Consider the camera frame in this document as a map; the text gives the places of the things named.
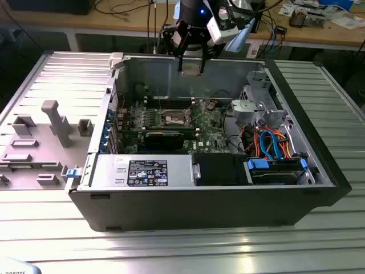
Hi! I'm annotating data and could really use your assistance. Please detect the black hard disk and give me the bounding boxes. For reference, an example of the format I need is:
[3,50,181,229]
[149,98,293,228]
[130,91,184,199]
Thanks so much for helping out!
[250,170,300,186]

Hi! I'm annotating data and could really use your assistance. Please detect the metal heat sink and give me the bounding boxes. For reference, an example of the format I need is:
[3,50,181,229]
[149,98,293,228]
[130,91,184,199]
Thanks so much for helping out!
[289,7,307,29]

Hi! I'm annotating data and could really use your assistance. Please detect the grey case release latch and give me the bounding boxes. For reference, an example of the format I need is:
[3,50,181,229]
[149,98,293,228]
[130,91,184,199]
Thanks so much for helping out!
[109,52,126,70]

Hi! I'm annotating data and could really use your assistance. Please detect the blue data cable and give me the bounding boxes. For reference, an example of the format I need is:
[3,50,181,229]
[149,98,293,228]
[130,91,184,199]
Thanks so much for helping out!
[258,128,283,161]

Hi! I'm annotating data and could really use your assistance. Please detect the grey parts rack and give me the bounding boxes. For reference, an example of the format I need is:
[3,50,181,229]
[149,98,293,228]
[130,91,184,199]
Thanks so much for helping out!
[0,98,95,191]

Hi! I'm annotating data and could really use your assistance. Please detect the black graphics card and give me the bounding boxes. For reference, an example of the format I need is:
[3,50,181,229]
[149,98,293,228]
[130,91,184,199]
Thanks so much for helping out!
[121,127,200,151]

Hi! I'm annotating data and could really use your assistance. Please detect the orange wire bundle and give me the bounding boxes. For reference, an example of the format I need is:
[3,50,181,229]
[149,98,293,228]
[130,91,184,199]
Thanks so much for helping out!
[278,132,300,160]

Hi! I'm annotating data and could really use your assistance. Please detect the white papers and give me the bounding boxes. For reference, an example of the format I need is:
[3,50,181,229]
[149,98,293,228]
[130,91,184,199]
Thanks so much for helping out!
[330,17,365,29]

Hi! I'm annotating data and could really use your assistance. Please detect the silver power supply with label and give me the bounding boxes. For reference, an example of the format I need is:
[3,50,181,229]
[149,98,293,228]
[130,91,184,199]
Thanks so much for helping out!
[88,154,197,191]

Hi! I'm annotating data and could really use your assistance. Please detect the silver metal drive cage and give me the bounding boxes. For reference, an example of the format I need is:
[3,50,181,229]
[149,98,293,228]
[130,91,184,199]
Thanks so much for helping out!
[239,70,289,129]

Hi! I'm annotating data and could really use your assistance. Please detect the blue plastic clip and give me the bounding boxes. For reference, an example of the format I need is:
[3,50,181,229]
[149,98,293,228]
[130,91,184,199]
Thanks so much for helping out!
[65,168,82,180]

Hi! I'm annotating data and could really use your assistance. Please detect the white label tag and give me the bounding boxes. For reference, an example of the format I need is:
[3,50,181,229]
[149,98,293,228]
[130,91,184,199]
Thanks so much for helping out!
[245,39,261,58]

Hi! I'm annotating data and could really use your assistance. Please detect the green motherboard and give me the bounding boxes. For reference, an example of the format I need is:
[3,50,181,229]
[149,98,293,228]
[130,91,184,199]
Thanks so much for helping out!
[115,98,246,156]

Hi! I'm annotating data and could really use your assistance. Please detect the blue box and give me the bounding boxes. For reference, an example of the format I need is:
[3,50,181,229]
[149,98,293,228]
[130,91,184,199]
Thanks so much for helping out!
[319,0,354,11]

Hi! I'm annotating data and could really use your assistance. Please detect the blue disk carrier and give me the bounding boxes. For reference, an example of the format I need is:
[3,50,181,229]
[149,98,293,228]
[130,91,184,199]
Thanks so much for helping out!
[245,158,308,183]

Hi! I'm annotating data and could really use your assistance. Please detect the red and orange wires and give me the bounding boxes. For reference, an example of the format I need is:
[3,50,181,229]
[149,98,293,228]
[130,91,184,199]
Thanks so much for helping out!
[241,128,260,156]

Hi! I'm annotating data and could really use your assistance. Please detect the tall black device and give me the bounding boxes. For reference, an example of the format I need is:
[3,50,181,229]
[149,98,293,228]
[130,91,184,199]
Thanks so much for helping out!
[253,0,266,34]

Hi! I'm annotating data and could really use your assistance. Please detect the wooden desk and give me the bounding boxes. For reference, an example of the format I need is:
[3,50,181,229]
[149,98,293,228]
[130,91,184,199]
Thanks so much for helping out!
[0,0,365,52]

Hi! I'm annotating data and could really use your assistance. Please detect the CPU socket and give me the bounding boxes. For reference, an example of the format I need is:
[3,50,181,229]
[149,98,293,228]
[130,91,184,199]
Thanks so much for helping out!
[159,108,193,128]

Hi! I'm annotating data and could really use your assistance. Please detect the metal electronics part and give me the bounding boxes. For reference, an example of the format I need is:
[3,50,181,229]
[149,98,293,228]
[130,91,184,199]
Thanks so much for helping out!
[305,10,327,29]

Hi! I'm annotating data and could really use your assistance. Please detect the square silver CPU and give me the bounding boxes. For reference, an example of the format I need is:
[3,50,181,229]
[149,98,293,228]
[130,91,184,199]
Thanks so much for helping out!
[181,64,202,78]

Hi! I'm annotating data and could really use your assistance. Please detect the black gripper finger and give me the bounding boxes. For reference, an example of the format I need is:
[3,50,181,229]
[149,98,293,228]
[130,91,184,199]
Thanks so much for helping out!
[198,30,225,74]
[162,25,186,72]

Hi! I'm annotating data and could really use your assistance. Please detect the large black box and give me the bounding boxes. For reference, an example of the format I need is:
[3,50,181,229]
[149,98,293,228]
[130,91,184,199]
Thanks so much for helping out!
[7,0,92,15]

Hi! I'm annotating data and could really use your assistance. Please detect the pale teach pendant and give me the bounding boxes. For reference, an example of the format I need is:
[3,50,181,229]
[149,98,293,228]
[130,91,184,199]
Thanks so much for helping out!
[0,256,43,274]

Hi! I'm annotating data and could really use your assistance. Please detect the black open PC case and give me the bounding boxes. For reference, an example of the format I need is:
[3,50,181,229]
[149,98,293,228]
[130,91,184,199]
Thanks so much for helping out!
[64,52,353,232]

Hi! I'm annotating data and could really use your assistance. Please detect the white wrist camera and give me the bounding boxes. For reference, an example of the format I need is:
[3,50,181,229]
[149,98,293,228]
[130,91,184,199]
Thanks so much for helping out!
[206,17,240,46]

